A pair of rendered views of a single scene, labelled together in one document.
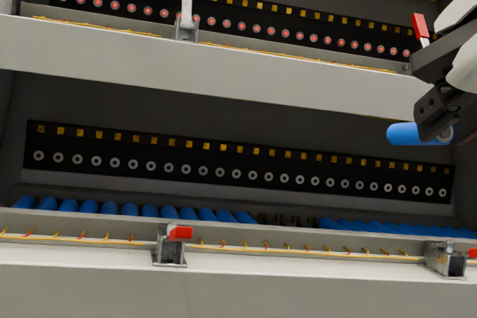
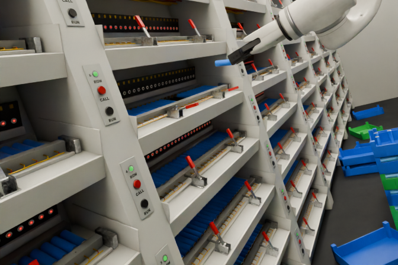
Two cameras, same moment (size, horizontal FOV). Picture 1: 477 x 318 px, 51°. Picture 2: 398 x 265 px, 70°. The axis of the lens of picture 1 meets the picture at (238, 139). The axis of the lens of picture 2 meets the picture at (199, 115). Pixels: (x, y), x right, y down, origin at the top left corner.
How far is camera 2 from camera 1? 0.56 m
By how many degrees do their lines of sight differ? 47
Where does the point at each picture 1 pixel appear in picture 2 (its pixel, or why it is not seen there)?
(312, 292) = (205, 112)
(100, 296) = (172, 132)
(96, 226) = (151, 115)
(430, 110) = (237, 57)
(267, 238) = (185, 103)
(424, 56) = (246, 48)
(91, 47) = (137, 55)
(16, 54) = (119, 63)
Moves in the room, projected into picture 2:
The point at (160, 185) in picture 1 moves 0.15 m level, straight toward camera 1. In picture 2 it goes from (129, 99) to (163, 85)
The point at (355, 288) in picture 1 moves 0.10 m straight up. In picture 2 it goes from (211, 107) to (201, 77)
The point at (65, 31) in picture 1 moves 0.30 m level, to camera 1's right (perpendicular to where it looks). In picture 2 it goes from (130, 51) to (214, 36)
